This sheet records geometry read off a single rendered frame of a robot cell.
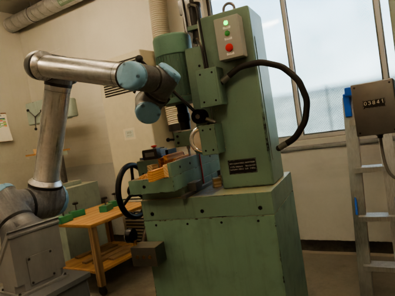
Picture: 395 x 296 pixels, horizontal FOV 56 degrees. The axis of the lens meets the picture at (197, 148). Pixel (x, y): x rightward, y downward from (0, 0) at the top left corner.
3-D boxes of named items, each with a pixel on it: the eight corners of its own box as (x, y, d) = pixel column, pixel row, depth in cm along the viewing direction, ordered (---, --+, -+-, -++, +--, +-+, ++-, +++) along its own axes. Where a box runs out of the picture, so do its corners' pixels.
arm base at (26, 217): (13, 229, 139) (1, 211, 143) (-4, 263, 146) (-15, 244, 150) (56, 219, 155) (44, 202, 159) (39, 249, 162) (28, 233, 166)
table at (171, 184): (174, 172, 215) (173, 162, 214) (224, 167, 202) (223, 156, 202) (111, 197, 159) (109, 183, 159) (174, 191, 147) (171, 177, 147)
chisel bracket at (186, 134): (182, 149, 180) (179, 131, 179) (208, 145, 174) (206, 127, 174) (175, 151, 173) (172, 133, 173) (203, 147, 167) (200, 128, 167)
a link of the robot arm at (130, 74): (10, 46, 148) (140, 57, 114) (38, 51, 159) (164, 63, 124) (8, 76, 150) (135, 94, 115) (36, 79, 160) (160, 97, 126)
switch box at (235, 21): (224, 62, 152) (218, 23, 151) (247, 57, 148) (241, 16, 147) (218, 60, 146) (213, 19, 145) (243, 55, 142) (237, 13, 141)
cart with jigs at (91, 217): (114, 258, 346) (103, 190, 343) (161, 262, 314) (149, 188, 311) (53, 289, 292) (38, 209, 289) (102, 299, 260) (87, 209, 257)
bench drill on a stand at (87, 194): (76, 245, 411) (51, 103, 403) (117, 248, 378) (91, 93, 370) (38, 262, 370) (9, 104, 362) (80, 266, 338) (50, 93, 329)
